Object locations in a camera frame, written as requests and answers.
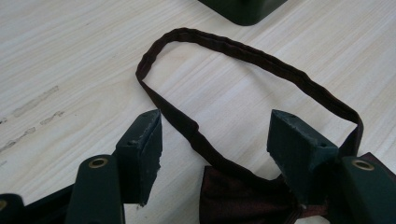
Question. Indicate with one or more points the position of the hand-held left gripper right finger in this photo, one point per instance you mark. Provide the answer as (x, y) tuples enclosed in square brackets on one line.
[(295, 152)]

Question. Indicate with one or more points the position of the black metal rack wooden tray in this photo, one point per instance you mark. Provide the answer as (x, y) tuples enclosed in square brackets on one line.
[(244, 11)]

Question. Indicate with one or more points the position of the dark maroon bow tie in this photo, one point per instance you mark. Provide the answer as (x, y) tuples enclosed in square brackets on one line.
[(246, 193)]

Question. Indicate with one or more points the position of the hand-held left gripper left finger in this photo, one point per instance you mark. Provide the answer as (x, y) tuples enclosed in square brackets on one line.
[(140, 155)]

